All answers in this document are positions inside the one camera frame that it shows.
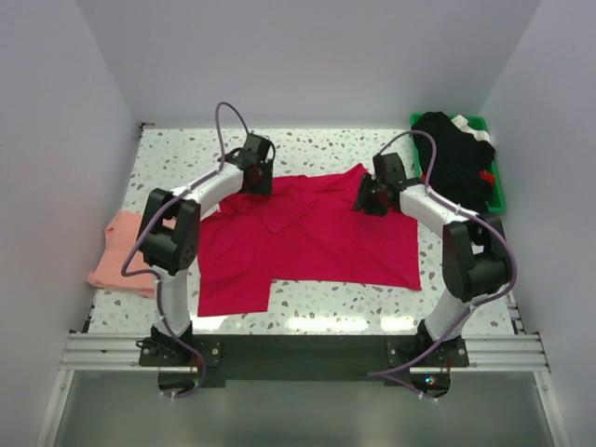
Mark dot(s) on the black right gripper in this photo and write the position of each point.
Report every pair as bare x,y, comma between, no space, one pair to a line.
362,202

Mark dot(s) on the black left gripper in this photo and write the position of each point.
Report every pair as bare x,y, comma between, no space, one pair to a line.
266,184

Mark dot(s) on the magenta red t shirt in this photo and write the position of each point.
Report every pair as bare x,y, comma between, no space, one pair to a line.
306,230

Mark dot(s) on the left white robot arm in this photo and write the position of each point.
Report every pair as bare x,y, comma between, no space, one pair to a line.
169,237

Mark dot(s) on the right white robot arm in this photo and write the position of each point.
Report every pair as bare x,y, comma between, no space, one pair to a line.
476,263

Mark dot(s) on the black t shirt in bin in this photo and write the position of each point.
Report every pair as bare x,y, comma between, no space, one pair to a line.
460,160

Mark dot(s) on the red garment in bin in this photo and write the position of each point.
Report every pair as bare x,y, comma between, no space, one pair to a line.
488,177

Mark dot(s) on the white garment in bin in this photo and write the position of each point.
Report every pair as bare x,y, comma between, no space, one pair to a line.
463,125

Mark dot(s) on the green plastic bin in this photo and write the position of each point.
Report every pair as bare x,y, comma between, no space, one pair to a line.
497,204

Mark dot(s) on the folded peach t shirt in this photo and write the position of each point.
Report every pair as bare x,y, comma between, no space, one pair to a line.
120,236

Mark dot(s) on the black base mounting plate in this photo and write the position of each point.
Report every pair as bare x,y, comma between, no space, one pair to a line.
334,358

